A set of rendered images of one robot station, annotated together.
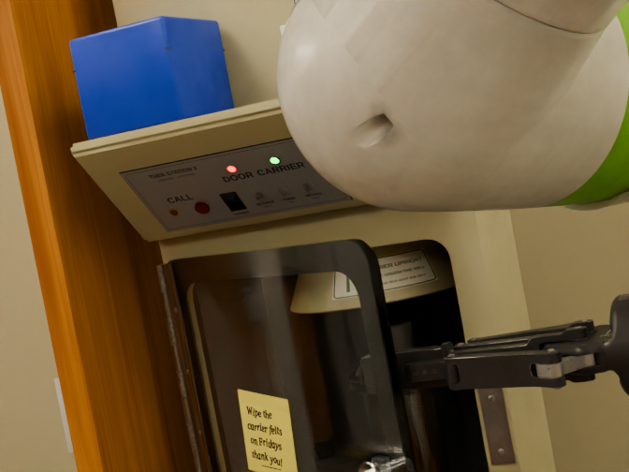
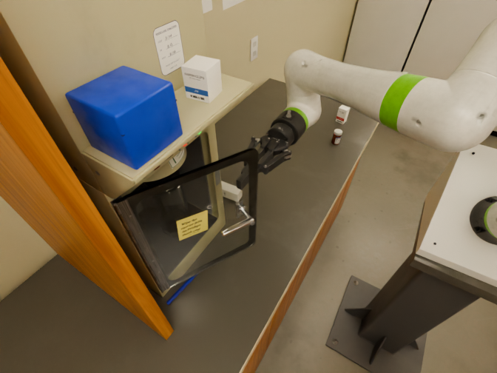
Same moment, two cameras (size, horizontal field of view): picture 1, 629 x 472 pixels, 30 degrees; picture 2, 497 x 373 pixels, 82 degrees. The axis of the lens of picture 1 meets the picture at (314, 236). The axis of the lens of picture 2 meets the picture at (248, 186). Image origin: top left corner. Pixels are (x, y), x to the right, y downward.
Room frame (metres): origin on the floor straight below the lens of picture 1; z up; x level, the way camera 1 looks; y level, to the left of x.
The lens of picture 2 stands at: (0.85, 0.45, 1.79)
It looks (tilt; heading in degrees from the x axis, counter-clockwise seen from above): 48 degrees down; 277
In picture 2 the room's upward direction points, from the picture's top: straight up
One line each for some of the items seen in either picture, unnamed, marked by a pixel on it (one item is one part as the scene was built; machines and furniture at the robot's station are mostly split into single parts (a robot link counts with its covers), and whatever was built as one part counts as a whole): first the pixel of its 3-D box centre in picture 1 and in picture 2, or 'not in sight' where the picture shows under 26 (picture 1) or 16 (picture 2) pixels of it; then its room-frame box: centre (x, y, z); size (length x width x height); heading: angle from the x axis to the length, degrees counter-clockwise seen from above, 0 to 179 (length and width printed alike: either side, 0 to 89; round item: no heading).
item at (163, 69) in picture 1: (153, 79); (129, 116); (1.06, 0.12, 1.56); 0.10 x 0.10 x 0.09; 65
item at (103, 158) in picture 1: (266, 165); (184, 135); (1.02, 0.03, 1.46); 0.32 x 0.11 x 0.10; 65
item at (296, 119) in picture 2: not in sight; (287, 127); (0.82, -0.27, 1.28); 0.09 x 0.06 x 0.12; 155
